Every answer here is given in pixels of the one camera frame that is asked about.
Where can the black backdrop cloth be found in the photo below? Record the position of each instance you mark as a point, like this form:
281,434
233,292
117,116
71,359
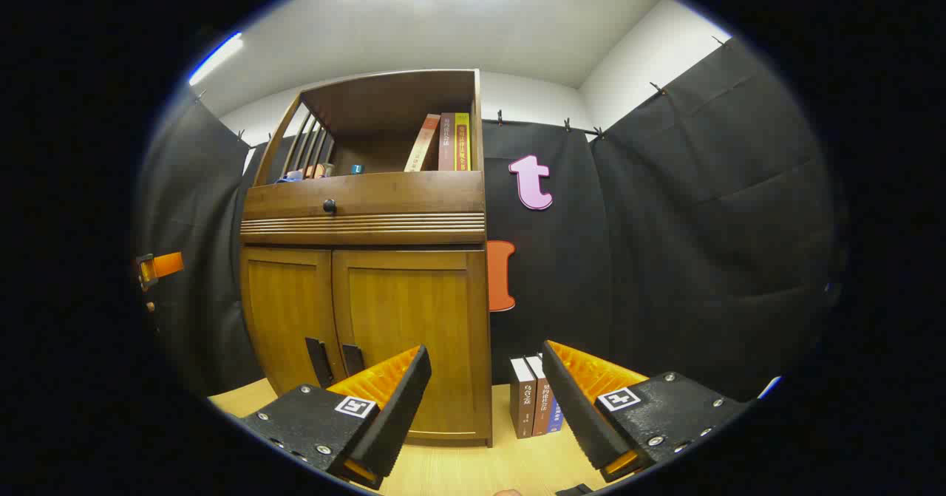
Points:
665,259

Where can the wooden cabinet door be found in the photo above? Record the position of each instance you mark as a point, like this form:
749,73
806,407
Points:
414,304
284,311

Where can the ceiling strip light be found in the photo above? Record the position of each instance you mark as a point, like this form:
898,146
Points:
216,58

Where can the wooden drawer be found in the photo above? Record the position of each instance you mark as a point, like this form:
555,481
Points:
406,193

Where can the blue white object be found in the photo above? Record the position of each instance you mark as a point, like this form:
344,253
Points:
290,178

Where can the reddish brown book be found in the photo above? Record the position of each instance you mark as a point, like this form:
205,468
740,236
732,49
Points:
541,403

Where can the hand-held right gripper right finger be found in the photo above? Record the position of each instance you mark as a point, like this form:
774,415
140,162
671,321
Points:
580,415

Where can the yellow book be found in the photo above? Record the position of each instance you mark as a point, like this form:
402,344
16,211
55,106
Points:
463,141

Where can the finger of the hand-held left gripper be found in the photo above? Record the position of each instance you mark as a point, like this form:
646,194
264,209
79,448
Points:
168,264

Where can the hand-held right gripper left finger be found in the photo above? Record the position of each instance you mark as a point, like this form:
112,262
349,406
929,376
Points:
399,415

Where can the wooden shoe cabinet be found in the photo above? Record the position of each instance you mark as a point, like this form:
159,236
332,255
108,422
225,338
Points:
362,236

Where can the blue book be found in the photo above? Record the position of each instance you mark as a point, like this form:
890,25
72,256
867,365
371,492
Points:
556,416

